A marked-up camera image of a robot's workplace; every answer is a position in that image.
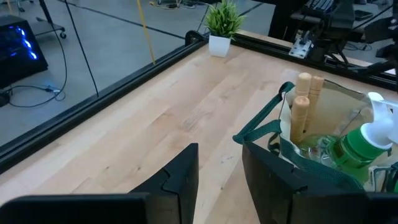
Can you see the backlit black keyboard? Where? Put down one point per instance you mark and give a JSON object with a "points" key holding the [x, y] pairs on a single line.
{"points": [[320, 4]]}

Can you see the beige green gardening tote bag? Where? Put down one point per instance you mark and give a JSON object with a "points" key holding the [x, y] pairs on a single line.
{"points": [[258, 132]]}

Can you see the black aluminium table frame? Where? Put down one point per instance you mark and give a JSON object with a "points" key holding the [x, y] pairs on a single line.
{"points": [[77, 109]]}

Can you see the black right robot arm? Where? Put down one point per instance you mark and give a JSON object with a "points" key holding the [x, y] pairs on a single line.
{"points": [[340, 21]]}

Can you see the black computer tower blue lights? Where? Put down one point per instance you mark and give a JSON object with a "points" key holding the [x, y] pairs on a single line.
{"points": [[18, 62]]}

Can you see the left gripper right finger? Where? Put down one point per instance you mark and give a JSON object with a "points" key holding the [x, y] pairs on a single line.
{"points": [[280, 193]]}

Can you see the green spray bottle white trigger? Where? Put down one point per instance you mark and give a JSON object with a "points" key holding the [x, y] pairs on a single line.
{"points": [[357, 149]]}

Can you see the grey rolling stand base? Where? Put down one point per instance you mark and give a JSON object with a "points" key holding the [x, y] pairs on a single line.
{"points": [[46, 28]]}

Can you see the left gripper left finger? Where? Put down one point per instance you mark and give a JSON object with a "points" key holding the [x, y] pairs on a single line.
{"points": [[174, 186]]}

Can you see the green plant in white pot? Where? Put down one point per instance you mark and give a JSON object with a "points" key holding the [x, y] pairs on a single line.
{"points": [[224, 21]]}

